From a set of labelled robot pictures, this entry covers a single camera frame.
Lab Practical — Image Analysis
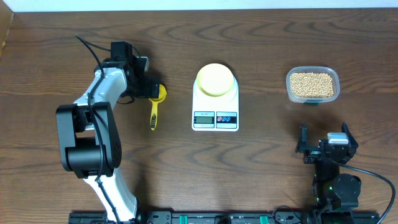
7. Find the pale yellow plastic bowl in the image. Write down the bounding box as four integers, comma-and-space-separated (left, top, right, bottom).
196, 63, 234, 97

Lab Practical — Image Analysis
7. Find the clear plastic container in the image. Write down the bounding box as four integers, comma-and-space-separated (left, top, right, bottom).
286, 66, 340, 104

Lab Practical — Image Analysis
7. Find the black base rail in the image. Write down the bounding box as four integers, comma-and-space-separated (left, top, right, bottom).
68, 210, 380, 224

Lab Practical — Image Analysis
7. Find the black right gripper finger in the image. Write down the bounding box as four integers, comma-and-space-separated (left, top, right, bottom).
341, 122, 356, 145
295, 123, 307, 153

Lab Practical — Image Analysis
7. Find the yellow measuring scoop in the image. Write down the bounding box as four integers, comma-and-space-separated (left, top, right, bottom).
149, 84, 167, 131

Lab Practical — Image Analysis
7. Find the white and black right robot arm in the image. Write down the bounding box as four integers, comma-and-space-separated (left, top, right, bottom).
295, 123, 361, 224

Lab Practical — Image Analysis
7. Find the pile of soybeans in container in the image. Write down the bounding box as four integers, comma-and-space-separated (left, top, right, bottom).
290, 72, 335, 98

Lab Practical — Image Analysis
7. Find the cardboard box wall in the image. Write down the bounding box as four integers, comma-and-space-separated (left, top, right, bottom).
0, 0, 14, 55

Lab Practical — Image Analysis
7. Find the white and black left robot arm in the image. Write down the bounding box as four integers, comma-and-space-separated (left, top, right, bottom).
56, 41, 165, 223

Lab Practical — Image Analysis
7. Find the white digital kitchen scale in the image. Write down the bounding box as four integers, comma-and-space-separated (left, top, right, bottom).
192, 76, 239, 132

